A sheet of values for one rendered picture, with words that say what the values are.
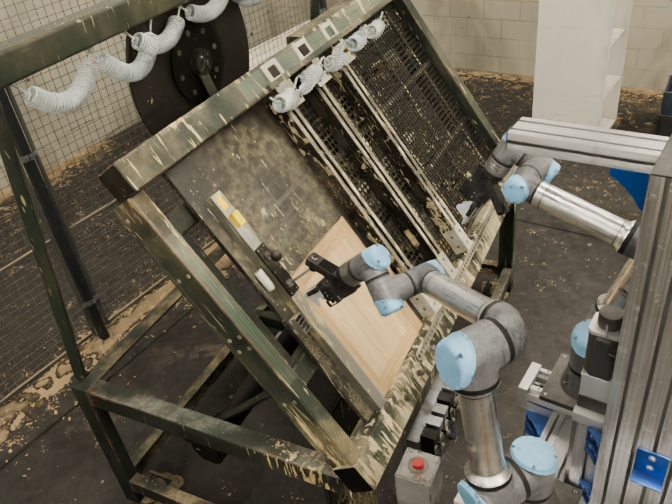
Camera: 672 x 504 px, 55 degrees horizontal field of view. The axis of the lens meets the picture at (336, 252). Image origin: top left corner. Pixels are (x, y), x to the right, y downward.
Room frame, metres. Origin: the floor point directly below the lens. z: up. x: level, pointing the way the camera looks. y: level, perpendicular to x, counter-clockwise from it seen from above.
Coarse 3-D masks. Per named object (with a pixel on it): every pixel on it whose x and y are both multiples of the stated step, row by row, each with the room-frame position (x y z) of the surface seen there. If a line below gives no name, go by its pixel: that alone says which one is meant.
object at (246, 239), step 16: (224, 224) 1.79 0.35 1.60; (240, 240) 1.76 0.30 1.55; (256, 240) 1.78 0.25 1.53; (256, 256) 1.74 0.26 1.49; (288, 304) 1.69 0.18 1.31; (304, 304) 1.69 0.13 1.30; (320, 320) 1.68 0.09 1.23; (320, 336) 1.64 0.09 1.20; (336, 352) 1.62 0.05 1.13; (352, 368) 1.60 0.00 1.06; (352, 384) 1.59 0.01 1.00; (368, 384) 1.59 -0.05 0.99; (368, 400) 1.56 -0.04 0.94; (384, 400) 1.57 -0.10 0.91
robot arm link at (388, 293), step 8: (368, 280) 1.40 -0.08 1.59; (376, 280) 1.39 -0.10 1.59; (384, 280) 1.39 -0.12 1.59; (392, 280) 1.40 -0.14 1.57; (400, 280) 1.40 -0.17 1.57; (408, 280) 1.40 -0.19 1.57; (368, 288) 1.40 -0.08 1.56; (376, 288) 1.38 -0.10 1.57; (384, 288) 1.38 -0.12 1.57; (392, 288) 1.38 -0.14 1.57; (400, 288) 1.38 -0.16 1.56; (408, 288) 1.38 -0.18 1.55; (376, 296) 1.37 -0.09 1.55; (384, 296) 1.36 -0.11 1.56; (392, 296) 1.36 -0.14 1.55; (400, 296) 1.37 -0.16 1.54; (408, 296) 1.38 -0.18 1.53; (376, 304) 1.37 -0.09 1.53; (384, 304) 1.35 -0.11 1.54; (392, 304) 1.34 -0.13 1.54; (400, 304) 1.35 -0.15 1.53; (384, 312) 1.34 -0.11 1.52; (392, 312) 1.33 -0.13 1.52
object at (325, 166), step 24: (264, 72) 2.27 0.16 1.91; (312, 72) 2.24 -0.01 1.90; (288, 120) 2.26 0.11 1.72; (312, 144) 2.22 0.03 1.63; (336, 168) 2.22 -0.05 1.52; (336, 192) 2.18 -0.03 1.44; (360, 216) 2.13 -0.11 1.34; (384, 240) 2.10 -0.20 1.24; (408, 264) 2.08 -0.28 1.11; (432, 312) 1.99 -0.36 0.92
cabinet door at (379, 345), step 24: (336, 240) 2.01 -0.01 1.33; (336, 264) 1.93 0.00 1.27; (360, 288) 1.92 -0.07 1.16; (336, 312) 1.77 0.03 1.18; (360, 312) 1.83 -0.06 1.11; (408, 312) 1.97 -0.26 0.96; (336, 336) 1.69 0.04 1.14; (360, 336) 1.75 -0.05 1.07; (384, 336) 1.81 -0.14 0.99; (408, 336) 1.88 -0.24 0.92; (360, 360) 1.67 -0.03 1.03; (384, 360) 1.73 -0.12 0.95; (384, 384) 1.65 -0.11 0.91
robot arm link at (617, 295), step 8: (632, 264) 1.45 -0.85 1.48; (624, 272) 1.46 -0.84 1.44; (616, 280) 1.49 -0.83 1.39; (624, 280) 1.45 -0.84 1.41; (616, 288) 1.47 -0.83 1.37; (624, 288) 1.45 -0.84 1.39; (600, 296) 1.53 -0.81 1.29; (608, 296) 1.49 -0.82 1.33; (616, 296) 1.46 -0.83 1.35; (624, 296) 1.44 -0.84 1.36; (600, 304) 1.50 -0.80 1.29; (608, 304) 1.48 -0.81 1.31; (616, 304) 1.45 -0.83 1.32; (624, 304) 1.44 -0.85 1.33; (592, 312) 1.51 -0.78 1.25; (584, 320) 1.50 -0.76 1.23
